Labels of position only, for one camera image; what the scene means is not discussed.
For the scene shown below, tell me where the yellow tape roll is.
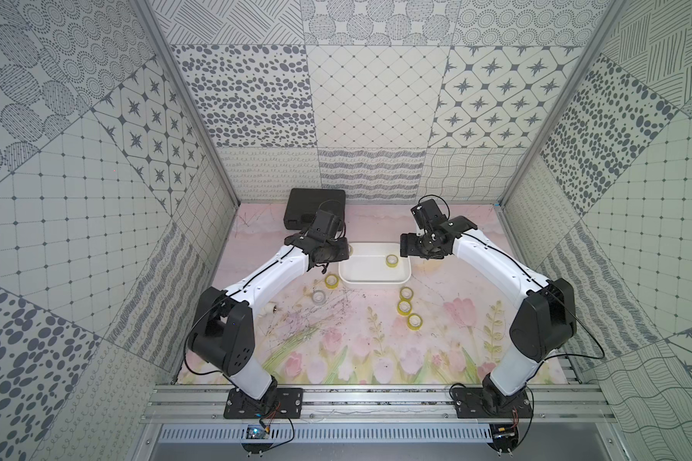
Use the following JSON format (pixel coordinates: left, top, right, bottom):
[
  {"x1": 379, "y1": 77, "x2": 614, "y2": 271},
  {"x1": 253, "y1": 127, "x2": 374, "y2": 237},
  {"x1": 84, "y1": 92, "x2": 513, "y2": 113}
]
[
  {"x1": 386, "y1": 255, "x2": 399, "y2": 268},
  {"x1": 407, "y1": 313, "x2": 424, "y2": 332},
  {"x1": 324, "y1": 274, "x2": 339, "y2": 289},
  {"x1": 400, "y1": 286, "x2": 414, "y2": 301},
  {"x1": 397, "y1": 299, "x2": 413, "y2": 317}
]

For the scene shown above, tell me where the white plastic storage box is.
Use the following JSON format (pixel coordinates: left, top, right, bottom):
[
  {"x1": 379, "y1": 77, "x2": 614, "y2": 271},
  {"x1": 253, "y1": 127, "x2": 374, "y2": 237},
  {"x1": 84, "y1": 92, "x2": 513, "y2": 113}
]
[{"x1": 338, "y1": 242, "x2": 413, "y2": 287}]

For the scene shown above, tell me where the yellow tape roll top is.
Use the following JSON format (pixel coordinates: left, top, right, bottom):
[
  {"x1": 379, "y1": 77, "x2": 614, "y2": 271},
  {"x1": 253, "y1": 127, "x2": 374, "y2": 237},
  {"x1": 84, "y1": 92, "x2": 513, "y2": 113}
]
[{"x1": 400, "y1": 286, "x2": 414, "y2": 301}]

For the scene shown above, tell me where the yellow tape roll bottom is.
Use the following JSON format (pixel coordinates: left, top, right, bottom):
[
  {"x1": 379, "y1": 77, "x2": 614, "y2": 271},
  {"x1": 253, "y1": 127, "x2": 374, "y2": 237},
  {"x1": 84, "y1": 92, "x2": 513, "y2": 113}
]
[{"x1": 407, "y1": 313, "x2": 424, "y2": 332}]

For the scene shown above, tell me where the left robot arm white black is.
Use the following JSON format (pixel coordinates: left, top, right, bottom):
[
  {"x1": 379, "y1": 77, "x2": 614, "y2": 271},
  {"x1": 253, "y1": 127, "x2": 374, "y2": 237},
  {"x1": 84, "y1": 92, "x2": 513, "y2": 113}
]
[{"x1": 186, "y1": 230, "x2": 349, "y2": 412}]

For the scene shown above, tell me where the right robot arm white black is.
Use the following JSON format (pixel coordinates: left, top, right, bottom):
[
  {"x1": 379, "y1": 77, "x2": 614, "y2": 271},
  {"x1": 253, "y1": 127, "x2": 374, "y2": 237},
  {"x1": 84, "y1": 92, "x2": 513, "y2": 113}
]
[{"x1": 400, "y1": 230, "x2": 577, "y2": 415}]

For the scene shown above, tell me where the grey clear tape roll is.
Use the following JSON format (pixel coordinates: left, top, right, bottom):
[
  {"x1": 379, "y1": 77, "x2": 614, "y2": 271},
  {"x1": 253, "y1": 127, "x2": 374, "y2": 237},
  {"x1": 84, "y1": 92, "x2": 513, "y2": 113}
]
[{"x1": 311, "y1": 290, "x2": 328, "y2": 305}]

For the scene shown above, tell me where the black plastic tool case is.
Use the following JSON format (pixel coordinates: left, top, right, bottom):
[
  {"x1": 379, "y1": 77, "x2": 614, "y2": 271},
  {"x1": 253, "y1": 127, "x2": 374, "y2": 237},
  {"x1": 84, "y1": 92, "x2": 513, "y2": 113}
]
[{"x1": 283, "y1": 188, "x2": 346, "y2": 231}]

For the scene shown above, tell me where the left green circuit board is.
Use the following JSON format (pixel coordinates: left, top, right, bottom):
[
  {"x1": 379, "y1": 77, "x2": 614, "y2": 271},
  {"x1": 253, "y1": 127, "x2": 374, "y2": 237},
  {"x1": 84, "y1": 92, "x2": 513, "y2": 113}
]
[{"x1": 241, "y1": 425, "x2": 273, "y2": 455}]

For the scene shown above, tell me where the right black controller board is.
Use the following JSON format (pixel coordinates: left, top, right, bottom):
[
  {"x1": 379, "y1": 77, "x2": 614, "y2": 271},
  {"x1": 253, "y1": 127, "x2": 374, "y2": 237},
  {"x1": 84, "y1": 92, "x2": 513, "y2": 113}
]
[{"x1": 487, "y1": 424, "x2": 520, "y2": 455}]

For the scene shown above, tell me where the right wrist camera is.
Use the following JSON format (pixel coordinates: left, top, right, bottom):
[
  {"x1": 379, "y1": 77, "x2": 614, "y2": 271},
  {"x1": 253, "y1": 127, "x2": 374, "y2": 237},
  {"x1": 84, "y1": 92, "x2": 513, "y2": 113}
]
[{"x1": 411, "y1": 199, "x2": 478, "y2": 234}]

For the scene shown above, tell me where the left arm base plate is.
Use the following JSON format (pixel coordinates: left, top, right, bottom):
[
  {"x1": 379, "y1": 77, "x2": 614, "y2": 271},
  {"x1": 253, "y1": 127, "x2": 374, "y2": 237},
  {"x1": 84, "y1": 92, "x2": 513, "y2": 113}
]
[{"x1": 224, "y1": 387, "x2": 304, "y2": 420}]

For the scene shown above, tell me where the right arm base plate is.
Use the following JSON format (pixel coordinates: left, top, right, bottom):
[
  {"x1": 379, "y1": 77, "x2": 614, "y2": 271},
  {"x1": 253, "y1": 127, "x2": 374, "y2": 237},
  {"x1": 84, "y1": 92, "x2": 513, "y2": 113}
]
[{"x1": 449, "y1": 383, "x2": 534, "y2": 420}]

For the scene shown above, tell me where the aluminium mounting rail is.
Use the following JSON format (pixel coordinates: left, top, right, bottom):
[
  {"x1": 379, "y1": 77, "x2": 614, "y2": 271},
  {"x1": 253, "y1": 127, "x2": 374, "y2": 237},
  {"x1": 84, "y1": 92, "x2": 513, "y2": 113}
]
[{"x1": 140, "y1": 384, "x2": 615, "y2": 424}]

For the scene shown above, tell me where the white slotted cable duct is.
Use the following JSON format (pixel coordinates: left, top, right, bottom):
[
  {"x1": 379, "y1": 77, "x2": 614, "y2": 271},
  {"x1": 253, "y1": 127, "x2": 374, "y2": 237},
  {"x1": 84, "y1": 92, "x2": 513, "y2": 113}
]
[{"x1": 158, "y1": 422, "x2": 490, "y2": 445}]

